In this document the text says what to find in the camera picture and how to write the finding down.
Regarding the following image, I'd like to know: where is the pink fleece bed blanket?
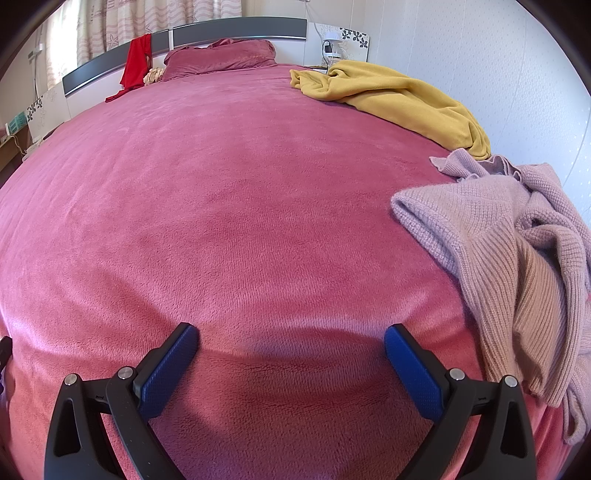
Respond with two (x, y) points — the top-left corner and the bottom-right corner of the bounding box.
(0, 65), (591, 480)

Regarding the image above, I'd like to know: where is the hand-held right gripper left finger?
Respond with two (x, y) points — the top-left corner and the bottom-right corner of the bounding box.
(44, 322), (200, 480)

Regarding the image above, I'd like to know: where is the white table lamp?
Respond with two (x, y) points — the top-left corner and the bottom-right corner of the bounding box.
(322, 30), (345, 61)

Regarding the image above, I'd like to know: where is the grey and white headboard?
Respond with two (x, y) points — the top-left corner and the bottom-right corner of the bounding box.
(62, 18), (308, 121)

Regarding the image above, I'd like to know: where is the patterned curtain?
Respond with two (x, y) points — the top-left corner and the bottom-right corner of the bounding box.
(76, 0), (252, 65)

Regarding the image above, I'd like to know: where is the white floral nightstand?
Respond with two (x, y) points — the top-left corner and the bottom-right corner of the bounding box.
(25, 85), (70, 153)
(305, 21), (370, 70)

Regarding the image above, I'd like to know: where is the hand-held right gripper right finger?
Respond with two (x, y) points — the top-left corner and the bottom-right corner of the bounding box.
(384, 323), (539, 480)

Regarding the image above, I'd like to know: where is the yellow knit garment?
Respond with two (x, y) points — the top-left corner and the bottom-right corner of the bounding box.
(289, 60), (491, 161)

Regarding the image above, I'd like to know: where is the red garment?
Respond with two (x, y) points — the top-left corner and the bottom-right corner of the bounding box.
(105, 34), (154, 103)

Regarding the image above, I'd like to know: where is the pink knit sweater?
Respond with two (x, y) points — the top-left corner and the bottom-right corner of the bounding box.
(391, 148), (591, 446)

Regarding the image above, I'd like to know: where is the dark pink pillow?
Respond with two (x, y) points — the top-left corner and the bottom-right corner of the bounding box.
(164, 39), (276, 81)

